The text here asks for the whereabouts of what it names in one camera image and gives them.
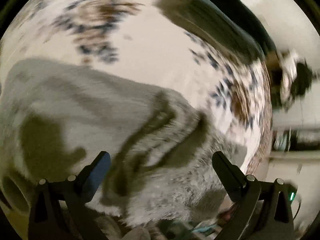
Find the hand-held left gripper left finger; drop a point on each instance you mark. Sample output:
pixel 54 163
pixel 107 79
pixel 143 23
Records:
pixel 98 173

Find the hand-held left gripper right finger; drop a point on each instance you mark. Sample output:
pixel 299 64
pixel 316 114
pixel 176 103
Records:
pixel 225 172

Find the grey fluffy towel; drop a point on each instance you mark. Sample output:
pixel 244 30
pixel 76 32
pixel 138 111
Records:
pixel 105 110

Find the white shelf unit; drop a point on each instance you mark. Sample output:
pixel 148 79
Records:
pixel 292 140

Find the white floral printed bed sheet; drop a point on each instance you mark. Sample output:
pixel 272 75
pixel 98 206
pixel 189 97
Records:
pixel 155 55

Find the dark cloth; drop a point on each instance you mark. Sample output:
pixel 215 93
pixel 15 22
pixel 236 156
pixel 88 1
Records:
pixel 212 22

